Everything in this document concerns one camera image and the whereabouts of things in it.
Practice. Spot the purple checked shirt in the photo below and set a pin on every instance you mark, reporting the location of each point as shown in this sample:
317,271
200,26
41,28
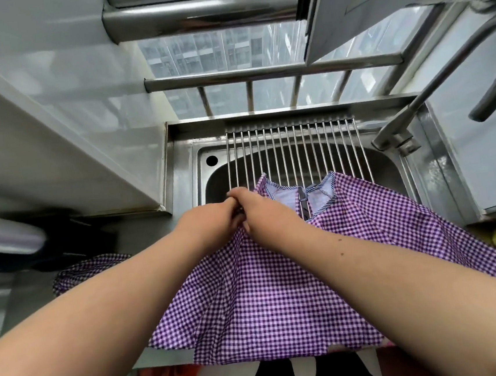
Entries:
259,307

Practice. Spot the person's left fingers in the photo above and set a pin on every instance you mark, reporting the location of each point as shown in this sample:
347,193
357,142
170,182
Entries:
229,209

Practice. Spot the stainless steel sink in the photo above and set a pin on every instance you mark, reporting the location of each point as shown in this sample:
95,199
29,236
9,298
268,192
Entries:
184,165

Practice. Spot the person's right forearm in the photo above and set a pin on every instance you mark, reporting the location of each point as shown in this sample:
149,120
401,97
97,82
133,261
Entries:
407,293

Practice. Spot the person's left forearm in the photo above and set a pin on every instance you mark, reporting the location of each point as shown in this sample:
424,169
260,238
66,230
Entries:
95,323

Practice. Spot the person's right hand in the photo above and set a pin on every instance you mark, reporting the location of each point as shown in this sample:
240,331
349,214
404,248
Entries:
268,221

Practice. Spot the person's right fingers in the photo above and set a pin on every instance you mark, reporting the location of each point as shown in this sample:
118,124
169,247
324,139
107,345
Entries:
239,197

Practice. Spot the black gas stove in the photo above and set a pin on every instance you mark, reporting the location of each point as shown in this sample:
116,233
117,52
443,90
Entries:
78,241

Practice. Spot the steel roll-up drying rack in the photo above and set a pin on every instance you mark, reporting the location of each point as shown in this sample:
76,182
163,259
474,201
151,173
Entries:
297,154

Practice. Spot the person's left hand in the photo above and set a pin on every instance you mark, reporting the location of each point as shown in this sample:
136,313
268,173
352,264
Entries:
206,227

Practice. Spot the steel sink faucet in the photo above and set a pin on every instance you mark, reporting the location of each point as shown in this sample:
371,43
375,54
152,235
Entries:
435,89

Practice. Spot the steel window guard railing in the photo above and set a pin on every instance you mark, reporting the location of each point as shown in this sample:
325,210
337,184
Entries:
263,73

